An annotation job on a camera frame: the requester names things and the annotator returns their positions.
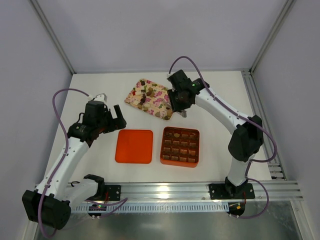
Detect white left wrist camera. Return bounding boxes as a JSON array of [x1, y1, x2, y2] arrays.
[[87, 93, 108, 104]]

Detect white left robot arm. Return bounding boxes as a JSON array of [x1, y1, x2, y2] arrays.
[[22, 100, 127, 230]]

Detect orange chocolate box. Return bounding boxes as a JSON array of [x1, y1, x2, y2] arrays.
[[160, 126, 200, 168]]

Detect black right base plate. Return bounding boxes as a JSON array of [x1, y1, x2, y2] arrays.
[[208, 182, 256, 200]]

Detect metal tongs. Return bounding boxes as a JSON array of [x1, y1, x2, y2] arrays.
[[172, 107, 187, 118]]

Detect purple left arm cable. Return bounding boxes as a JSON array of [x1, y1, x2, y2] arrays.
[[38, 88, 91, 238]]

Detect floral tray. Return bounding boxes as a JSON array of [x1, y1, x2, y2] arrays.
[[124, 78, 173, 121]]

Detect aluminium right side rail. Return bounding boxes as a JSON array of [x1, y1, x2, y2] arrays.
[[241, 69, 287, 181]]

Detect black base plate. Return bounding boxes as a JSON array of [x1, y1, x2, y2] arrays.
[[103, 184, 122, 202], [208, 182, 256, 200]]

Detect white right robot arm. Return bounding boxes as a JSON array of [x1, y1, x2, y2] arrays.
[[167, 70, 264, 198]]

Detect aluminium front rail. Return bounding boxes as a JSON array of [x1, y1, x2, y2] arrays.
[[32, 179, 305, 202]]

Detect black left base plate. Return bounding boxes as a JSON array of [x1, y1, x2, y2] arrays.
[[103, 184, 122, 202]]

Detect orange box lid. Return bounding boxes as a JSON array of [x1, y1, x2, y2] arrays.
[[115, 129, 153, 164]]

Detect slotted cable duct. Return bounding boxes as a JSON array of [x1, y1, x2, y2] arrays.
[[71, 201, 229, 214]]

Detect aluminium rail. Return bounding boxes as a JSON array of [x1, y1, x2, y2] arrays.
[[32, 179, 305, 202], [241, 69, 287, 181]]

